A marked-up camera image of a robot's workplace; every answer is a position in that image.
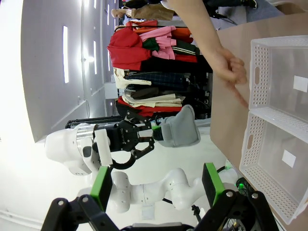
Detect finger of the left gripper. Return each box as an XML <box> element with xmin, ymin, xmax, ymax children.
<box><xmin>131</xmin><ymin>134</ymin><xmax>164</xmax><ymax>161</ymax></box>
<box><xmin>124</xmin><ymin>109</ymin><xmax>164</xmax><ymax>135</ymax></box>

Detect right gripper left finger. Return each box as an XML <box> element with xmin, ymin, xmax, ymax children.
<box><xmin>40</xmin><ymin>166</ymin><xmax>125</xmax><ymax>231</ymax></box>

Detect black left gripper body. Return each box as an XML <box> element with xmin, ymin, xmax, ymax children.
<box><xmin>105</xmin><ymin>121</ymin><xmax>142</xmax><ymax>153</ymax></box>

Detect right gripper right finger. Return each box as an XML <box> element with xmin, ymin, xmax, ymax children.
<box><xmin>196</xmin><ymin>162</ymin><xmax>280</xmax><ymax>231</ymax></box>

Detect grey Campus pencil case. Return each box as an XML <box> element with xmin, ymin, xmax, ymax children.
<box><xmin>158</xmin><ymin>104</ymin><xmax>202</xmax><ymax>148</ymax></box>

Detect person's right forearm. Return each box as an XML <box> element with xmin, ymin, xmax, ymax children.
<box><xmin>167</xmin><ymin>0</ymin><xmax>226</xmax><ymax>71</ymax></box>

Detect person's right hand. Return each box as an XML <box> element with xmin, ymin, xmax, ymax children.
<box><xmin>213</xmin><ymin>47</ymin><xmax>249</xmax><ymax>108</ymax></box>

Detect beige folded garments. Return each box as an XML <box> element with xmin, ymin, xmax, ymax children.
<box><xmin>122</xmin><ymin>92</ymin><xmax>186</xmax><ymax>108</ymax></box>

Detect dark plaid garment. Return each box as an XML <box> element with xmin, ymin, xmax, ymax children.
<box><xmin>125</xmin><ymin>71</ymin><xmax>191</xmax><ymax>90</ymax></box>

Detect white perforated plastic basket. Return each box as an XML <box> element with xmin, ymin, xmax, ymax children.
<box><xmin>247</xmin><ymin>35</ymin><xmax>308</xmax><ymax>115</ymax></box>
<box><xmin>239</xmin><ymin>108</ymin><xmax>308</xmax><ymax>226</ymax></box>

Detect red jacket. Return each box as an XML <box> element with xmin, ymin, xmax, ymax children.
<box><xmin>107</xmin><ymin>30</ymin><xmax>153</xmax><ymax>71</ymax></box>

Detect ceiling light strip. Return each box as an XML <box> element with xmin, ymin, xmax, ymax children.
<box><xmin>63</xmin><ymin>26</ymin><xmax>69</xmax><ymax>84</ymax></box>
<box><xmin>93</xmin><ymin>40</ymin><xmax>98</xmax><ymax>76</ymax></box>

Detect pink garment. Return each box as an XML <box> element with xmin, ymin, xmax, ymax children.
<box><xmin>139</xmin><ymin>26</ymin><xmax>179</xmax><ymax>60</ymax></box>

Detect bystander in brown coat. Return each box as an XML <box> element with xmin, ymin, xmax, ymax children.
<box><xmin>111</xmin><ymin>3</ymin><xmax>175</xmax><ymax>22</ymax></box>

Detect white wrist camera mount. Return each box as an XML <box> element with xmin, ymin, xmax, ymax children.
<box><xmin>93</xmin><ymin>128</ymin><xmax>114</xmax><ymax>167</ymax></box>

